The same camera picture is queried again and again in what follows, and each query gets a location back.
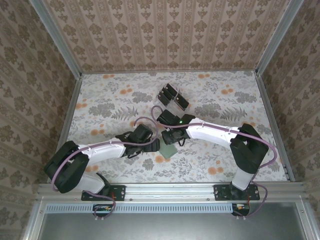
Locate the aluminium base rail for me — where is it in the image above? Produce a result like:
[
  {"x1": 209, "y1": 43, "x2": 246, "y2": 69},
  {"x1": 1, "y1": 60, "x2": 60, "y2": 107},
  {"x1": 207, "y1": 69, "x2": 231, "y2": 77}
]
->
[{"x1": 37, "y1": 181, "x2": 308, "y2": 202}]

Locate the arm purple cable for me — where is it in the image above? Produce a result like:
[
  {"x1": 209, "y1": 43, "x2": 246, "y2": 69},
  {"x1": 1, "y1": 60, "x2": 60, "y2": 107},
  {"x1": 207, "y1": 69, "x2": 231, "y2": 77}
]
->
[
  {"x1": 51, "y1": 116, "x2": 157, "y2": 222},
  {"x1": 151, "y1": 105, "x2": 278, "y2": 221}
]

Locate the aluminium table side rail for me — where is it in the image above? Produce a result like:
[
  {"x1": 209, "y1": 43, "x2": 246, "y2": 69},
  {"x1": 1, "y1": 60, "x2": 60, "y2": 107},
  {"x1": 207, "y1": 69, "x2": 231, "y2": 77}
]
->
[
  {"x1": 254, "y1": 71, "x2": 296, "y2": 183},
  {"x1": 58, "y1": 73, "x2": 84, "y2": 148}
]

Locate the small wired circuit board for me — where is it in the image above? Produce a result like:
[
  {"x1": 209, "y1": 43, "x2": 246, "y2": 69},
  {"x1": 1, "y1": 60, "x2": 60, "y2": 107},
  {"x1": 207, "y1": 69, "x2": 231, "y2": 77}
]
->
[
  {"x1": 92, "y1": 203, "x2": 114, "y2": 216},
  {"x1": 231, "y1": 202, "x2": 251, "y2": 216}
]

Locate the black VIP card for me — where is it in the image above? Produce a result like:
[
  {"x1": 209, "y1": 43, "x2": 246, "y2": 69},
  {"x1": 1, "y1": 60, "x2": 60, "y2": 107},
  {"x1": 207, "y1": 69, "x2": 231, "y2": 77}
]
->
[
  {"x1": 176, "y1": 93, "x2": 190, "y2": 106},
  {"x1": 158, "y1": 90, "x2": 174, "y2": 106},
  {"x1": 174, "y1": 98, "x2": 188, "y2": 112},
  {"x1": 161, "y1": 84, "x2": 179, "y2": 95}
]

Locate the slotted grey cable duct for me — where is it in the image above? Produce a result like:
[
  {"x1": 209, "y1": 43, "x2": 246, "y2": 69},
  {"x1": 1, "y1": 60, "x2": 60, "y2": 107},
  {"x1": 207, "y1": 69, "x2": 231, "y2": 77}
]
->
[{"x1": 46, "y1": 202, "x2": 235, "y2": 214}]

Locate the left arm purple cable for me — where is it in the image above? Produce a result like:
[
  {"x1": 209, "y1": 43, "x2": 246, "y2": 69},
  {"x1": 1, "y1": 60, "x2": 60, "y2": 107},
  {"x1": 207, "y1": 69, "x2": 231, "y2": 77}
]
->
[{"x1": 51, "y1": 116, "x2": 157, "y2": 222}]

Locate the aluminium frame post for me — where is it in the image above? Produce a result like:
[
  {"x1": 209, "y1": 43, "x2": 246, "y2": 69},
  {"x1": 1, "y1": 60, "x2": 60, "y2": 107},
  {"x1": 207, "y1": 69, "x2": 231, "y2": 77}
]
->
[
  {"x1": 255, "y1": 0, "x2": 305, "y2": 76},
  {"x1": 29, "y1": 0, "x2": 83, "y2": 79}
]

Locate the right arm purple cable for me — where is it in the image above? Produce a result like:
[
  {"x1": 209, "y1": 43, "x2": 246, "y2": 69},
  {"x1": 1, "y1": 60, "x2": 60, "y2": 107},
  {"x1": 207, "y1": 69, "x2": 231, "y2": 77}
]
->
[{"x1": 151, "y1": 105, "x2": 278, "y2": 221}]

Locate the grey sheet metal panel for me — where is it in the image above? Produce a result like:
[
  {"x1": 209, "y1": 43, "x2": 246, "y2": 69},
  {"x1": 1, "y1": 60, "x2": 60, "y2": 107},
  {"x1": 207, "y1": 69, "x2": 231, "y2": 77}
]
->
[{"x1": 23, "y1": 201, "x2": 320, "y2": 240}]

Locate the green leather card holder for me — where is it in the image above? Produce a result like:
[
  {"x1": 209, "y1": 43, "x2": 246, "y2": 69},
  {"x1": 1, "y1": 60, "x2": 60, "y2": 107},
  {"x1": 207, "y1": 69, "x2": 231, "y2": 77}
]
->
[{"x1": 159, "y1": 142, "x2": 179, "y2": 159}]

